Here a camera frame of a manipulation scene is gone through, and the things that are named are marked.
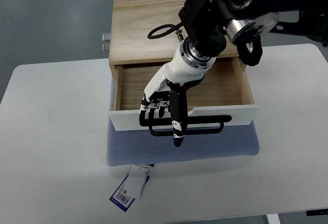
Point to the blue mesh cushion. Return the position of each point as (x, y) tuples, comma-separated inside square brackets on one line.
[(130, 144)]

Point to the black drawer handle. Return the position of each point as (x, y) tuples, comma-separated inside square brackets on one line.
[(197, 125)]

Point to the white top drawer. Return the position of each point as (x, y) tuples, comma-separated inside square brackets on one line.
[(224, 90)]

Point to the grey metal clamp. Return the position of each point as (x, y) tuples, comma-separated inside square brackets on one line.
[(106, 37)]

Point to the white table leg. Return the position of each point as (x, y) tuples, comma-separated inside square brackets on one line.
[(273, 219)]

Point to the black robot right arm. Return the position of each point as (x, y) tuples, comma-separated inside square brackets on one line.
[(211, 23)]

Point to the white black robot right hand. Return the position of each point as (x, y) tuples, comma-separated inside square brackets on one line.
[(169, 85)]

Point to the white blue product tag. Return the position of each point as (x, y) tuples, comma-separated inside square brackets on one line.
[(131, 187)]

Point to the black table control panel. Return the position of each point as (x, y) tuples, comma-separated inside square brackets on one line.
[(317, 212)]

